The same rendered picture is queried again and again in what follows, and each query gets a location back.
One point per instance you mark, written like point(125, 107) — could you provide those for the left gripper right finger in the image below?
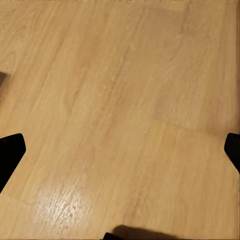
point(232, 149)

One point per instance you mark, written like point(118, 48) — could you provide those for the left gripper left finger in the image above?
point(12, 150)

